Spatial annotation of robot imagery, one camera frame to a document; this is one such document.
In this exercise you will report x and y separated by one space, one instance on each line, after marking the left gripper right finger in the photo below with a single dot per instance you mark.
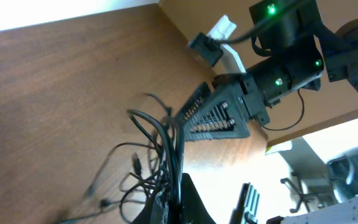
247 204

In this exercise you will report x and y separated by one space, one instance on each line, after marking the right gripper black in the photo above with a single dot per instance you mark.
218 115

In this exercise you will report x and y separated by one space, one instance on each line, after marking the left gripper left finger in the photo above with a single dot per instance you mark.
159 210

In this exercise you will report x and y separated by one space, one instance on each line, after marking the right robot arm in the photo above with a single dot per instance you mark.
288 49

